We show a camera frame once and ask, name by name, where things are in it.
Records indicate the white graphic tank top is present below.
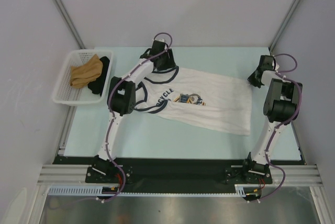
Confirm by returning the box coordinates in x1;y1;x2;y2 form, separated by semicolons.
135;66;252;136

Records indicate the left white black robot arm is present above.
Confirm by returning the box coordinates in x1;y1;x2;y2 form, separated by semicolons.
91;39;176;182

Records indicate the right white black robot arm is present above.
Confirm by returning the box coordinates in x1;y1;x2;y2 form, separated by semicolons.
241;55;303;184

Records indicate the black tank top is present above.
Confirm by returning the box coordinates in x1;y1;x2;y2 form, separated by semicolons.
88;56;110;96

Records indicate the tan tank top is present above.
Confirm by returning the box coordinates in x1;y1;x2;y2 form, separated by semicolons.
70;54;103;89

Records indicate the white plastic basket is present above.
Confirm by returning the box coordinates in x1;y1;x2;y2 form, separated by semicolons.
52;49;114;106

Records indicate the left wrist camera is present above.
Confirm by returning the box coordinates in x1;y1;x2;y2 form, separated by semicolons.
153;38;167;44

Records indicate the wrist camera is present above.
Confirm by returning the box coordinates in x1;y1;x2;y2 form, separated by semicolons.
153;38;167;44
272;55;280;71

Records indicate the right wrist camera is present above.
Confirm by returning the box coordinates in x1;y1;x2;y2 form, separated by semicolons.
272;55;280;71

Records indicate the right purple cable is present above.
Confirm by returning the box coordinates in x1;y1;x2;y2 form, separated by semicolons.
244;53;304;204

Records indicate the left aluminium corner post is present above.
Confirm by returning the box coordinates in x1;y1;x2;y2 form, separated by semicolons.
52;0;86;49

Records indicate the aluminium corner post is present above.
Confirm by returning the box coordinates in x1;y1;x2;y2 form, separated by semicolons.
52;0;86;49
268;0;302;54

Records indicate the right aluminium corner post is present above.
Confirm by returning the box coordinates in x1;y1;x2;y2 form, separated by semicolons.
268;0;302;54

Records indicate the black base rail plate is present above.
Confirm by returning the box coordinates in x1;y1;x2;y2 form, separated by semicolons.
53;156;303;192

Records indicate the white slotted cable duct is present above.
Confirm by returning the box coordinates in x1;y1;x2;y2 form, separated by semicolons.
48;185;261;198

